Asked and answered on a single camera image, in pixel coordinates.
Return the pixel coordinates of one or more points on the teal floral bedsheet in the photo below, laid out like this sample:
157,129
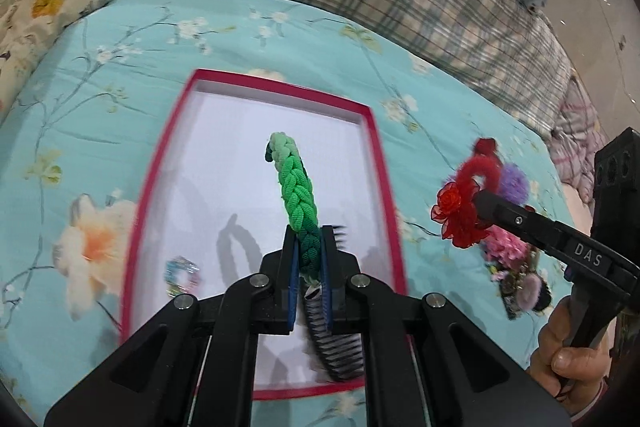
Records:
100,107

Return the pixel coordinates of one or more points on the pink flower hair accessory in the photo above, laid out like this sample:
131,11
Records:
505,249

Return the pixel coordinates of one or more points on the pink checked quilt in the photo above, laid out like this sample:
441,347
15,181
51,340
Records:
575,132

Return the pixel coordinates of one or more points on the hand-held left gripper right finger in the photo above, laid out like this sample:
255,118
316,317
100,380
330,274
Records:
327,279

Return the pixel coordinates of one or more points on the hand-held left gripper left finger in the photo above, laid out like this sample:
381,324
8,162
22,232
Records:
292,279

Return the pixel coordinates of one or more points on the dark beaded hair clip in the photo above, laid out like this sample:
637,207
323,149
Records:
509,292

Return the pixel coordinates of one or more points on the panda print pillow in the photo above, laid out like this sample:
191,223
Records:
45,7

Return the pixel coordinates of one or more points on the red rimmed white box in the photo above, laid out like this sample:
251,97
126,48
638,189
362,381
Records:
225,147

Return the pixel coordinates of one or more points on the person's right hand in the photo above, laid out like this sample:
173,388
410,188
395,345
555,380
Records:
560,352

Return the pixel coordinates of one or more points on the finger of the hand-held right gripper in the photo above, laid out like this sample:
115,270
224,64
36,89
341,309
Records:
525,224

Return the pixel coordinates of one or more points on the purple flower hair accessory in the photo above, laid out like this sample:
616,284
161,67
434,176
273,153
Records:
512,184

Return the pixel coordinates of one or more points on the green braided headband comb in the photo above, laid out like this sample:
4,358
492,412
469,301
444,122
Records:
297,192

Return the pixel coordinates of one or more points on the red flower hair clip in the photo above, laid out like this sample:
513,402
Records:
457,209

